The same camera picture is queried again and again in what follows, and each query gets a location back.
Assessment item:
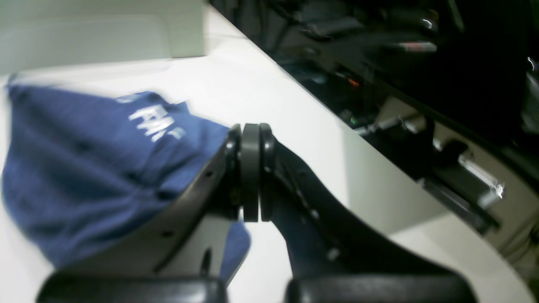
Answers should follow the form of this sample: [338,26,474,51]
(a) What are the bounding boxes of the grey front divider panel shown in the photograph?
[0,0,208,74]

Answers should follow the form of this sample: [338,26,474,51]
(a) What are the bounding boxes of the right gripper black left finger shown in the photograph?
[37,124,241,303]

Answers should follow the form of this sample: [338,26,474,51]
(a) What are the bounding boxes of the dark blue printed t-shirt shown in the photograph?
[2,80,230,276]

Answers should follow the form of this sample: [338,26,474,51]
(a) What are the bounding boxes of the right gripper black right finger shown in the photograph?
[259,123,477,303]

